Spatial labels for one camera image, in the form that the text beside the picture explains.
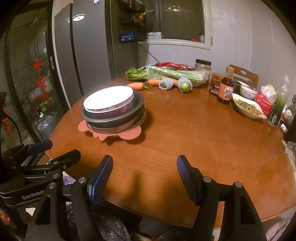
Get yellow shell-shaped plate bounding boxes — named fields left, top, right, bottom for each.
left=137, top=108, right=147, bottom=125

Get left netted green fruit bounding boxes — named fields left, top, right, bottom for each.
left=159, top=78, right=175, bottom=90

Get glass jar black lid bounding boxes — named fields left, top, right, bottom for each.
left=195, top=59, right=212, bottom=85

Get red snack bag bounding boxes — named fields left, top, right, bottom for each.
left=155, top=62, right=190, bottom=70

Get pink bear-shaped plate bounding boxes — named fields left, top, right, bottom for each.
left=78, top=120, right=142, bottom=142

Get red bowl white inside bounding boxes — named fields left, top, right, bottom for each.
left=83, top=86, right=133, bottom=113

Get glass door red decorations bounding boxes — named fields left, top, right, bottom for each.
left=1, top=1, right=68, bottom=152

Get green liquid clear bottle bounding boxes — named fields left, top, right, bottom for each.
left=267, top=75, right=290, bottom=128

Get right netted green fruit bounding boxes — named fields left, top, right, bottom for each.
left=177, top=77, right=193, bottom=93

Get jar with brown lid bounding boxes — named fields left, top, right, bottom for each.
left=209, top=73, right=224, bottom=96

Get left hand red nails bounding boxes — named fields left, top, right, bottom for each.
left=0, top=210, right=11, bottom=225

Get rear carrot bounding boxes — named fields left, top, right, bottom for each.
left=147, top=78, right=178, bottom=87

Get water jug behind glass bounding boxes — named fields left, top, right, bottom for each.
left=37, top=112, right=57, bottom=140

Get front carrot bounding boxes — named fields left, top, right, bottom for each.
left=127, top=82, right=152, bottom=90

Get small white bowl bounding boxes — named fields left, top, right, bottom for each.
left=240, top=85, right=257, bottom=100

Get netted green fruit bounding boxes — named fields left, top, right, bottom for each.
left=177, top=77, right=193, bottom=93
left=159, top=78, right=175, bottom=90

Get dark soy sauce bottle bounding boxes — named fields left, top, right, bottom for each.
left=217, top=66, right=234, bottom=105

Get dark round metal pan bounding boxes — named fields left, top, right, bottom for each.
left=80, top=91, right=144, bottom=128

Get window with white frame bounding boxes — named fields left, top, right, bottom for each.
left=139, top=1, right=213, bottom=50

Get red tissue pack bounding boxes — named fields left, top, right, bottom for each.
left=254, top=84, right=276, bottom=116

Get carrot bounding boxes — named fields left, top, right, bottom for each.
left=147, top=78, right=178, bottom=87
left=127, top=82, right=152, bottom=90

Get grey refrigerator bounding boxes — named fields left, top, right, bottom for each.
left=54, top=0, right=139, bottom=108

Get celery bunch in bag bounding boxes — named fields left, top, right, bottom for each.
left=125, top=65, right=210, bottom=87

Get shiny steel plate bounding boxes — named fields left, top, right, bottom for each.
left=86, top=104, right=145, bottom=134

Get wooden chair back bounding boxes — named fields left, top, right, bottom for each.
left=229, top=65, right=258, bottom=88

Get white box on sill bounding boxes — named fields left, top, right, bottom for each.
left=147, top=32, right=163, bottom=40

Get white dish with food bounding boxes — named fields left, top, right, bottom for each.
left=232, top=93, right=267, bottom=120

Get blue box on shelf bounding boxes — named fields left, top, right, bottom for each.
left=120, top=32, right=134, bottom=43

